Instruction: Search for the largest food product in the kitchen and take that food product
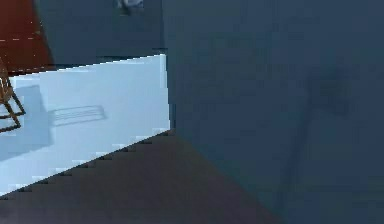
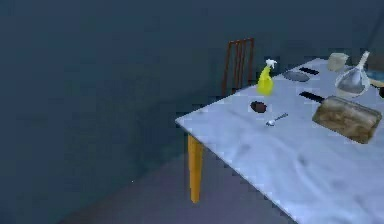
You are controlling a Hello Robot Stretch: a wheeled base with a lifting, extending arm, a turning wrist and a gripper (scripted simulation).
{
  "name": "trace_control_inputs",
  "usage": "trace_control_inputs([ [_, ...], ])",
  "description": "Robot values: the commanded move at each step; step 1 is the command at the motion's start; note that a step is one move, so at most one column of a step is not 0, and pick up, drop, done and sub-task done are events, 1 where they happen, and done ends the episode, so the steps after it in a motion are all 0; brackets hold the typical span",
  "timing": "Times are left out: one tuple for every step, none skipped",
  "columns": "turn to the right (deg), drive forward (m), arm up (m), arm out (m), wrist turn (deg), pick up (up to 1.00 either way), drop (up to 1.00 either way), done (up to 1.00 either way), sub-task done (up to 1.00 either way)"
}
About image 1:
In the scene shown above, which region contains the red room door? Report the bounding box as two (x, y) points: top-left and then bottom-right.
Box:
(0, 0), (56, 75)

